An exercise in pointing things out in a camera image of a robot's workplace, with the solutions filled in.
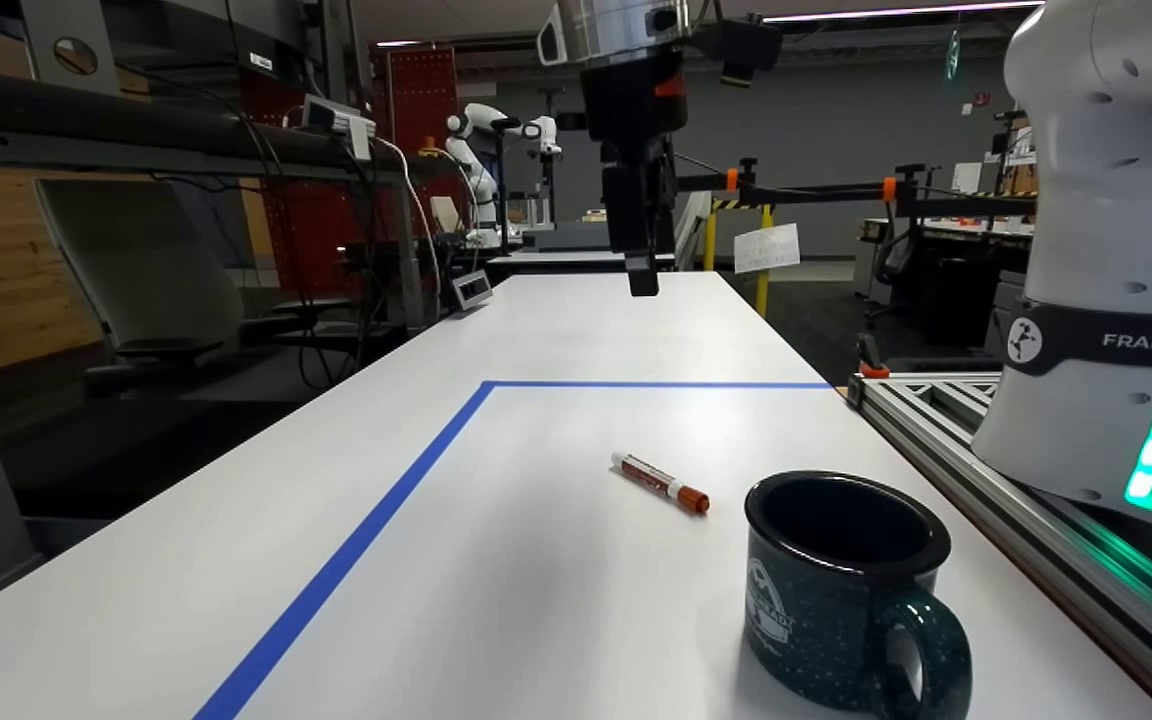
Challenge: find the white paper sign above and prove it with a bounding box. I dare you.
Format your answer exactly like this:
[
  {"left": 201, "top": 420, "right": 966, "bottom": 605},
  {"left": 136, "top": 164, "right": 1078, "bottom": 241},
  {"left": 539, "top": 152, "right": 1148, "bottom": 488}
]
[{"left": 728, "top": 220, "right": 802, "bottom": 278}]

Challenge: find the red white marker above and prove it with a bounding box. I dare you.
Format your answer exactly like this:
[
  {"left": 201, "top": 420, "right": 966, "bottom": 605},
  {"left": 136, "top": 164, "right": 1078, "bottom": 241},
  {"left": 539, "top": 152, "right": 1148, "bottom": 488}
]
[{"left": 606, "top": 447, "right": 714, "bottom": 519}]

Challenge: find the blue tape line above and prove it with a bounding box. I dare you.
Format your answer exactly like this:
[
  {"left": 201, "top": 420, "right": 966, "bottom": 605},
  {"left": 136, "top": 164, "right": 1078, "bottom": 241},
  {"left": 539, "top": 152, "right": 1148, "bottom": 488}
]
[{"left": 188, "top": 377, "right": 835, "bottom": 720}]

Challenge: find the red tool cabinet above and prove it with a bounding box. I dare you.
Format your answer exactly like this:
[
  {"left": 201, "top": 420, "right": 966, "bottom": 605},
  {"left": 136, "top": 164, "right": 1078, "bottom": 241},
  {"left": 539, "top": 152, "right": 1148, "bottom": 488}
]
[{"left": 371, "top": 35, "right": 465, "bottom": 161}]

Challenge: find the wooden wall panel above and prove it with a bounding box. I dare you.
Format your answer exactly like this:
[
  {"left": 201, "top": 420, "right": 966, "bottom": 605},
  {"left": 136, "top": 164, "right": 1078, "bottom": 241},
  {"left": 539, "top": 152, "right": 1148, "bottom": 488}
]
[{"left": 0, "top": 167, "right": 111, "bottom": 379}]

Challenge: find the white power device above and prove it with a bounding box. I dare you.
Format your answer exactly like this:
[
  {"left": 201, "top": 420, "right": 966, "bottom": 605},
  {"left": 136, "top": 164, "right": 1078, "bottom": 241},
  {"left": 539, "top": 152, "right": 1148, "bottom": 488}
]
[{"left": 295, "top": 91, "right": 384, "bottom": 167}]

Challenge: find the dark green speckled mug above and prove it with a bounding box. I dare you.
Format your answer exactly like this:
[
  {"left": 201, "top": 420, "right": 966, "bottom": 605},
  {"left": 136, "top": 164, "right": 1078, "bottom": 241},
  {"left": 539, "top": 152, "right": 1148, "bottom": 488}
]
[{"left": 739, "top": 462, "right": 978, "bottom": 720}]

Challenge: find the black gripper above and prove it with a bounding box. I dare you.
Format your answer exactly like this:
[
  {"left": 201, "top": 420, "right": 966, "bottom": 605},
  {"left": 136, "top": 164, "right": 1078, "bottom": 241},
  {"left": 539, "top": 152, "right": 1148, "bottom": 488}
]
[{"left": 579, "top": 49, "right": 690, "bottom": 301}]

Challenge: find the grey plastic box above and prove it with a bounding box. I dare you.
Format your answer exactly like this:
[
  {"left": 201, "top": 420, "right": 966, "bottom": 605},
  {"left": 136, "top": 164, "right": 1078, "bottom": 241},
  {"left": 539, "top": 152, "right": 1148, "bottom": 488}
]
[{"left": 36, "top": 170, "right": 246, "bottom": 358}]

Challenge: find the yellow post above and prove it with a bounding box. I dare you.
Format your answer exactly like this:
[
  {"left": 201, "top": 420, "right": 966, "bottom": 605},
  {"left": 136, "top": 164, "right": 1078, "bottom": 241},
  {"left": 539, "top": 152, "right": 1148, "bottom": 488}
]
[
  {"left": 753, "top": 198, "right": 780, "bottom": 319},
  {"left": 700, "top": 197, "right": 725, "bottom": 275}
]

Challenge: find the small white box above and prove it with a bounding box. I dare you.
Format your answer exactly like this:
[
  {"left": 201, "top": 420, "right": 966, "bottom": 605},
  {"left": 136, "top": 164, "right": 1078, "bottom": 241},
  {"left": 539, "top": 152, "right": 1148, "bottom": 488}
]
[{"left": 443, "top": 265, "right": 501, "bottom": 314}]

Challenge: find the black horizontal beam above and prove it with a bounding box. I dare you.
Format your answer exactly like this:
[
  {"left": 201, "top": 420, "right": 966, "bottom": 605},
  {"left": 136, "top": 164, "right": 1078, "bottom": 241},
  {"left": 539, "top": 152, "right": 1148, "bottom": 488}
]
[{"left": 0, "top": 60, "right": 406, "bottom": 188}]

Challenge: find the aluminium profile frame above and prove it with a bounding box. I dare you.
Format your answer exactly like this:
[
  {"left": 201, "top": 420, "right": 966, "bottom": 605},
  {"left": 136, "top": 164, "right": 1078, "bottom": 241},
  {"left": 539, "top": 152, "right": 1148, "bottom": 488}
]
[{"left": 847, "top": 368, "right": 1152, "bottom": 720}]

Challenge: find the black workbench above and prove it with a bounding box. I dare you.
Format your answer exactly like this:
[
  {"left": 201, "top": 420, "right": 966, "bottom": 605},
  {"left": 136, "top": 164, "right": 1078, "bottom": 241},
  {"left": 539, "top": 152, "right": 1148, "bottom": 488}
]
[{"left": 852, "top": 164, "right": 1046, "bottom": 358}]

